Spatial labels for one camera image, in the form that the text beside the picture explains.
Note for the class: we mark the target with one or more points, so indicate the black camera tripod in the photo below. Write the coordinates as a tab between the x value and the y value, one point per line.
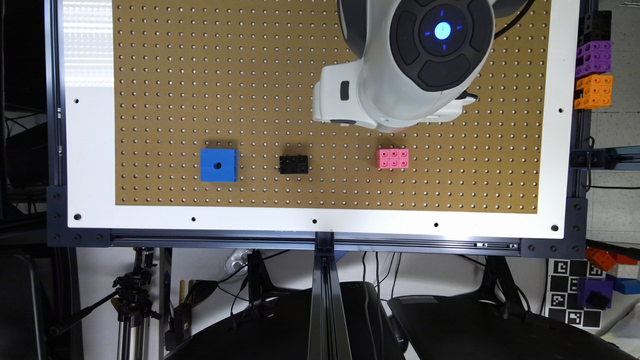
131	300

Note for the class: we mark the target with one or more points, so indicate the red orange block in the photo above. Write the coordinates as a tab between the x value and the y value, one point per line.
605	261

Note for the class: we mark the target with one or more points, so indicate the black chair left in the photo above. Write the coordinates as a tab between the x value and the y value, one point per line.
283	332

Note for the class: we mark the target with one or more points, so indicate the purple cube with black block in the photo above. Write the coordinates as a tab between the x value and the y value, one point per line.
595	294

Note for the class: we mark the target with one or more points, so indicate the white table frame board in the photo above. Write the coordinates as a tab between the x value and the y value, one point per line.
85	33

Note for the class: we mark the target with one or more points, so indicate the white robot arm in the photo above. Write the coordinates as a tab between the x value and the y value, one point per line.
415	60

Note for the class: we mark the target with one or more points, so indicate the aluminium centre beam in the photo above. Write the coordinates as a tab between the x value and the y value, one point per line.
328	334

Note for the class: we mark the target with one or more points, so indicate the black chair right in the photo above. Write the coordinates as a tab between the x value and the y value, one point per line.
456	328

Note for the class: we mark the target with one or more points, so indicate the pink block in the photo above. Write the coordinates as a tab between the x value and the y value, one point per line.
392	158

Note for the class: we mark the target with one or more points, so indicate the blue flat block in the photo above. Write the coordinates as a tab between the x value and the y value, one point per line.
626	286

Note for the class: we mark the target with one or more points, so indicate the purple block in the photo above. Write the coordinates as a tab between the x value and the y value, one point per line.
593	58

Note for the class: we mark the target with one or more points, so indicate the fiducial marker sheet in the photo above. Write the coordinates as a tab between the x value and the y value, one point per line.
561	298

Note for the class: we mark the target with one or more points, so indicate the black chair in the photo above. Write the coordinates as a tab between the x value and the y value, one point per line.
283	332
456	328

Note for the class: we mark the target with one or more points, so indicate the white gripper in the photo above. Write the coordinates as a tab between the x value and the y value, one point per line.
336	99

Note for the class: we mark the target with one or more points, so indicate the blue cube block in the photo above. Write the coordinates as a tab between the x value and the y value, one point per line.
219	165

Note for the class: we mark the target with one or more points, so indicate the black block on rail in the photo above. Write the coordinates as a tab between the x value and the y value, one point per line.
594	26

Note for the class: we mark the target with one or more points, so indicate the brown pegboard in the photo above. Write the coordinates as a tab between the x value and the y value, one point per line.
193	75

